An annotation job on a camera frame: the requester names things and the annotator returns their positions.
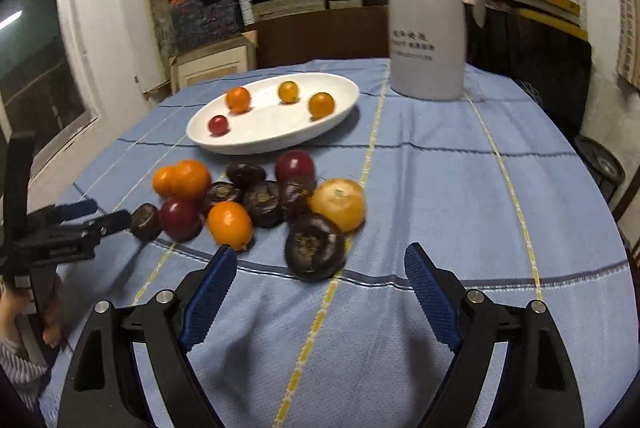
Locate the blue striped tablecloth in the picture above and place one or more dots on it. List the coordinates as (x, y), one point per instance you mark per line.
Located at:
(425, 188)

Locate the large orange tangerine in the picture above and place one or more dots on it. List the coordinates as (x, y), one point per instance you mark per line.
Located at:
(338, 204)

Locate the large dark water chestnut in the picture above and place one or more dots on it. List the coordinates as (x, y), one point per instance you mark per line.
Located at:
(315, 248)

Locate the small yellow kumquat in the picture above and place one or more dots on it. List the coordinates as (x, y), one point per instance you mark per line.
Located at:
(288, 91)

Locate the dark cabinet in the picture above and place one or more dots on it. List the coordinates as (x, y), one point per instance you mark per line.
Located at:
(530, 68)

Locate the small red cherry tomato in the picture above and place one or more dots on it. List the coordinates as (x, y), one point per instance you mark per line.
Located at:
(218, 125)

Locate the woven wall hanging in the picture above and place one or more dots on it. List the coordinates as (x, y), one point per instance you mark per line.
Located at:
(629, 38)

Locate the person's left hand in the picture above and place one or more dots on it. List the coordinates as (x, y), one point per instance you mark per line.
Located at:
(54, 315)

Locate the white thermos jug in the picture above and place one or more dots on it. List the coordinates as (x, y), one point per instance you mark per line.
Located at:
(425, 8)

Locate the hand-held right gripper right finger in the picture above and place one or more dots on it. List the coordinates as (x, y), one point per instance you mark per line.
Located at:
(430, 293)

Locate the white leaning board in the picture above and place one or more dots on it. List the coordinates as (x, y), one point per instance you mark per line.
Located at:
(137, 33)

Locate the small orange kumquat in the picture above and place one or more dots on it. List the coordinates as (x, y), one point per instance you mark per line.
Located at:
(238, 100)
(321, 105)

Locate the open cardboard box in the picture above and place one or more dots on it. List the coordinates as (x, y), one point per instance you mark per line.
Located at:
(215, 63)

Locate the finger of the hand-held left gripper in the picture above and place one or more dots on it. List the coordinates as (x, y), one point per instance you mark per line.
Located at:
(75, 208)
(112, 221)

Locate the person's left forearm grey sleeve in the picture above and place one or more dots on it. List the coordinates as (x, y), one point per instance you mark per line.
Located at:
(17, 370)

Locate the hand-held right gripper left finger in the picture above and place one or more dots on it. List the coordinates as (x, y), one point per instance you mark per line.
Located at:
(212, 293)

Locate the brown wooden board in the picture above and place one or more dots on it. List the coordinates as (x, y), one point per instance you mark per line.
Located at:
(320, 36)

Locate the white oval plate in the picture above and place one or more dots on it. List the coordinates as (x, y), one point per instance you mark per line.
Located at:
(270, 131)

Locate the window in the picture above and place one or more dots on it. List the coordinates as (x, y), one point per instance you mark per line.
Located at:
(35, 68)

